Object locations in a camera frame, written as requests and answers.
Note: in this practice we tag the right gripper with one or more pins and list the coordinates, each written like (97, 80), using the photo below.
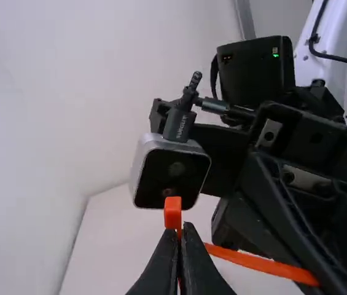
(222, 153)

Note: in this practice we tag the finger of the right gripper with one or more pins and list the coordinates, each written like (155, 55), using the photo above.
(314, 230)

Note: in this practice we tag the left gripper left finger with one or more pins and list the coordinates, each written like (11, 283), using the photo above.
(164, 264)

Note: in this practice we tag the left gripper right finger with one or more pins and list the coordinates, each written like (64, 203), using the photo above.
(197, 264)

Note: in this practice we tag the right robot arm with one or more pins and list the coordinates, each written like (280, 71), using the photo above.
(345, 30)

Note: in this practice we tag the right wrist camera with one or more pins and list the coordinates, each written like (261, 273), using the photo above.
(173, 172)

